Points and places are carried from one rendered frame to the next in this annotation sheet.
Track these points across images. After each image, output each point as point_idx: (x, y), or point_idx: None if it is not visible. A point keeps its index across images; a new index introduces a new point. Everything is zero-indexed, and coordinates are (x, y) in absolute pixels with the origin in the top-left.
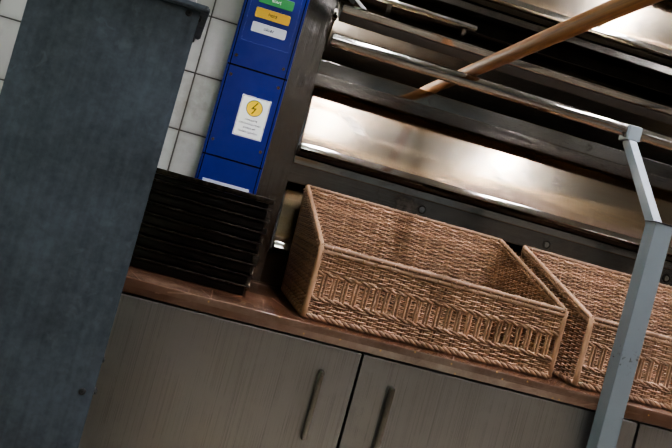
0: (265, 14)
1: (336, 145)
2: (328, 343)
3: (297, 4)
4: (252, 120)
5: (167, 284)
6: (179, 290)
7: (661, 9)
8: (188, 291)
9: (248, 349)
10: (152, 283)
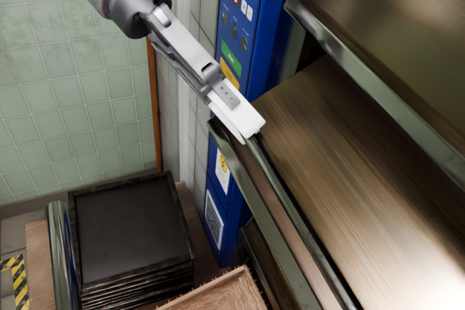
0: (225, 69)
1: (272, 257)
2: None
3: (243, 70)
4: (222, 173)
5: (41, 280)
6: (29, 293)
7: None
8: (33, 297)
9: None
10: (28, 276)
